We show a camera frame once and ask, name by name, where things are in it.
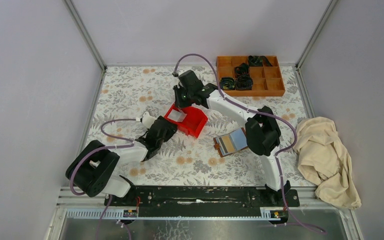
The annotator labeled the red plastic bin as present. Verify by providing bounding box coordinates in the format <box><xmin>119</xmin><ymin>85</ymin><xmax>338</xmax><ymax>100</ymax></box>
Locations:
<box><xmin>164</xmin><ymin>104</ymin><xmax>208</xmax><ymax>139</ymax></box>

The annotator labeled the orange card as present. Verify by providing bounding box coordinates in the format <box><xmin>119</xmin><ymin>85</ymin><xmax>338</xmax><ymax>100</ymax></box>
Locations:
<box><xmin>218</xmin><ymin>135</ymin><xmax>235</xmax><ymax>156</ymax></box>

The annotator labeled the brown leather card holder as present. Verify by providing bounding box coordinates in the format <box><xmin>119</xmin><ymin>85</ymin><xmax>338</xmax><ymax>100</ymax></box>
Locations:
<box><xmin>213</xmin><ymin>127</ymin><xmax>248</xmax><ymax>158</ymax></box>

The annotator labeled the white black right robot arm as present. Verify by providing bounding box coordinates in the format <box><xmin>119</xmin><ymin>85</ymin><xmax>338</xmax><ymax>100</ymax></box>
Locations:
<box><xmin>172</xmin><ymin>70</ymin><xmax>287</xmax><ymax>206</ymax></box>

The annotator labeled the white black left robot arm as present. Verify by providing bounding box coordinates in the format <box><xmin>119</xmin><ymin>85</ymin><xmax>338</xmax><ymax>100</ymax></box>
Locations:
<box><xmin>65</xmin><ymin>113</ymin><xmax>178</xmax><ymax>206</ymax></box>

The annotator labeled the stack of credit cards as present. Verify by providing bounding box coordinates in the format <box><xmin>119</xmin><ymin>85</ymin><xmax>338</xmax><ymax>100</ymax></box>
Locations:
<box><xmin>167</xmin><ymin>108</ymin><xmax>187</xmax><ymax>123</ymax></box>

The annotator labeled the floral patterned table mat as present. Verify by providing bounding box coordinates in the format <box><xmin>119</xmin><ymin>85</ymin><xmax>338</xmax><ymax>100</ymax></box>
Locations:
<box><xmin>74</xmin><ymin>65</ymin><xmax>317</xmax><ymax>187</ymax></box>

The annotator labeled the dark floral rolled cloth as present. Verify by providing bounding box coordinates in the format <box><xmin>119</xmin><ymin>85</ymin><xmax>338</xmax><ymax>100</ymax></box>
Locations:
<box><xmin>219</xmin><ymin>77</ymin><xmax>236</xmax><ymax>91</ymax></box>

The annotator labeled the wooden compartment tray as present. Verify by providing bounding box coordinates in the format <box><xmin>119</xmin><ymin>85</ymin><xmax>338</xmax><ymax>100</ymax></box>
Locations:
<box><xmin>216</xmin><ymin>55</ymin><xmax>286</xmax><ymax>97</ymax></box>

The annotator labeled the beige crumpled cloth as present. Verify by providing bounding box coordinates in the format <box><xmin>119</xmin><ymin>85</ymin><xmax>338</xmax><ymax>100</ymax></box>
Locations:
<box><xmin>293</xmin><ymin>117</ymin><xmax>362</xmax><ymax>210</ymax></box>

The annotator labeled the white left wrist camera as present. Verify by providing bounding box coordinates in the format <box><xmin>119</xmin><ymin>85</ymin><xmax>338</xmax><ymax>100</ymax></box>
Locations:
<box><xmin>135</xmin><ymin>111</ymin><xmax>157</xmax><ymax>129</ymax></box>

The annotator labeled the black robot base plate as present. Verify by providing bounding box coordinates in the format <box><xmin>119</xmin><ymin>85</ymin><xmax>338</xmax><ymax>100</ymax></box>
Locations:
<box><xmin>104</xmin><ymin>185</ymin><xmax>300</xmax><ymax>218</ymax></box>

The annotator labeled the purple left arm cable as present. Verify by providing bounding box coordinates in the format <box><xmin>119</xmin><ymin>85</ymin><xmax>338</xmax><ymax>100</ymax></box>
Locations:
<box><xmin>69</xmin><ymin>118</ymin><xmax>143</xmax><ymax>240</ymax></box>

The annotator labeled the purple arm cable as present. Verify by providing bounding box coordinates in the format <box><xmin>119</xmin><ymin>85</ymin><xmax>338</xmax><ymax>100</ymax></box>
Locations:
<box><xmin>173</xmin><ymin>53</ymin><xmax>328</xmax><ymax>236</ymax></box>
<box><xmin>69</xmin><ymin>118</ymin><xmax>143</xmax><ymax>240</ymax></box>

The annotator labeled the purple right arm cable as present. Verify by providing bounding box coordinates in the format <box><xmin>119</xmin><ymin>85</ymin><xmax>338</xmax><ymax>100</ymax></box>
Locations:
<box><xmin>173</xmin><ymin>53</ymin><xmax>328</xmax><ymax>236</ymax></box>

